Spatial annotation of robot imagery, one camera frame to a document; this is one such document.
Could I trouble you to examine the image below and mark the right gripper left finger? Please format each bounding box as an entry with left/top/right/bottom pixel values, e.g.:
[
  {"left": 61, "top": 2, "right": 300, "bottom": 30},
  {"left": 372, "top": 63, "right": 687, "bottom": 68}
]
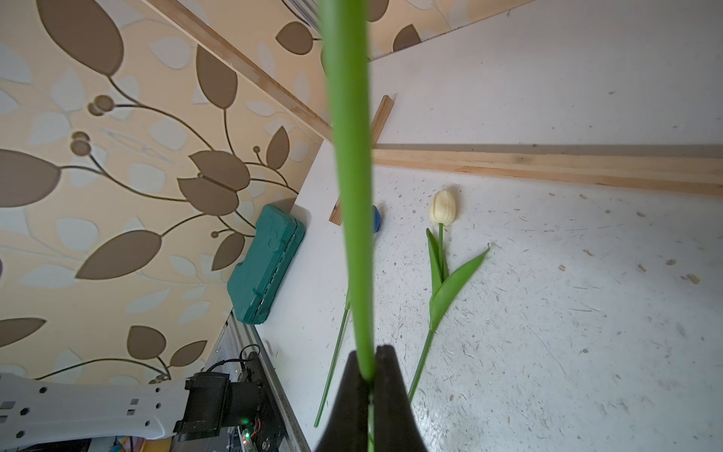
[{"left": 316, "top": 351, "right": 372, "bottom": 452}]

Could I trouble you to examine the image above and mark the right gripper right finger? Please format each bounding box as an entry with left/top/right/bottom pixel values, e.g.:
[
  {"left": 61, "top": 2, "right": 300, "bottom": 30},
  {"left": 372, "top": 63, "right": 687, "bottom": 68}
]
[{"left": 374, "top": 345, "right": 427, "bottom": 452}]

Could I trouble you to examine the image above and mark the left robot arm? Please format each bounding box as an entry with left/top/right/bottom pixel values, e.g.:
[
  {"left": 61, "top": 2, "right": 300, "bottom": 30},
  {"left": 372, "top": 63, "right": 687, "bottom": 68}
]
[{"left": 1, "top": 372, "right": 264, "bottom": 449}]

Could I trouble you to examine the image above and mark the green plastic tool case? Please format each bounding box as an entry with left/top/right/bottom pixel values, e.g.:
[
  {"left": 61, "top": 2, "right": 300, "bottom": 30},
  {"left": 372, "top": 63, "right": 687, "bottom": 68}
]
[{"left": 227, "top": 205, "right": 306, "bottom": 325}]

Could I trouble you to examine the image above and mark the blue tulip flower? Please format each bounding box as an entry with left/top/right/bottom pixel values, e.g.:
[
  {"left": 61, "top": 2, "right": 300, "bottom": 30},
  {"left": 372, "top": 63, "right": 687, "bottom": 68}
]
[{"left": 314, "top": 201, "right": 350, "bottom": 428}]

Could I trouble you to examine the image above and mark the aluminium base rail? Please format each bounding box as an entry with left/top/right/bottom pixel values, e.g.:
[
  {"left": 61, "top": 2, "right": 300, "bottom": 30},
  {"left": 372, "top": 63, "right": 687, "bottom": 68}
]
[{"left": 202, "top": 313, "right": 312, "bottom": 452}]

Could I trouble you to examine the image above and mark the wooden drying rack frame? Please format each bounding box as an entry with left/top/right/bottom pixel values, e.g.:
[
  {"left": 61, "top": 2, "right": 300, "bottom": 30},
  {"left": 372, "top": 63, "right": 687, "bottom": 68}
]
[{"left": 149, "top": 1, "right": 722, "bottom": 196}]

